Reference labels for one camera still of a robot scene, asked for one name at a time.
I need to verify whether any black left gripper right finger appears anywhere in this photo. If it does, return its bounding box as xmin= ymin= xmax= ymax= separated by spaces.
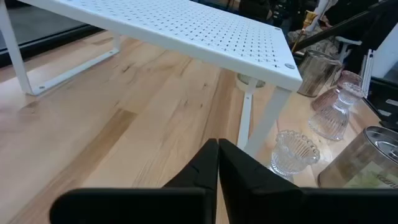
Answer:
xmin=218 ymin=138 xmax=398 ymax=224

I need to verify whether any clear ribbed glass candle holder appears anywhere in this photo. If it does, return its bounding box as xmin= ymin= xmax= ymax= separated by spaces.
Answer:
xmin=269 ymin=129 xmax=321 ymax=183
xmin=308 ymin=82 xmax=365 ymax=141

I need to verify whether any small greenish glass candle holder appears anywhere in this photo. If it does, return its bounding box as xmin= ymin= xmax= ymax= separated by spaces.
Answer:
xmin=236 ymin=73 xmax=267 ymax=90

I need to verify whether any pink ribbed glass candle holder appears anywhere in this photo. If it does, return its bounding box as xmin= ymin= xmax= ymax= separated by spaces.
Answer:
xmin=310 ymin=70 xmax=363 ymax=112

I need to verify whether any metal tin candle green label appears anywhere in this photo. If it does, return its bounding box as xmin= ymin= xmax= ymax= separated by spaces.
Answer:
xmin=317 ymin=126 xmax=398 ymax=190

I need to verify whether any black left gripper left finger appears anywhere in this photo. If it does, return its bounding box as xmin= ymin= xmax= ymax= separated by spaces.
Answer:
xmin=49 ymin=138 xmax=220 ymax=224

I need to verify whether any white perforated metal shelf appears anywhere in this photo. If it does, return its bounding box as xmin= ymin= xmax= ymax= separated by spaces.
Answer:
xmin=0 ymin=0 xmax=304 ymax=158

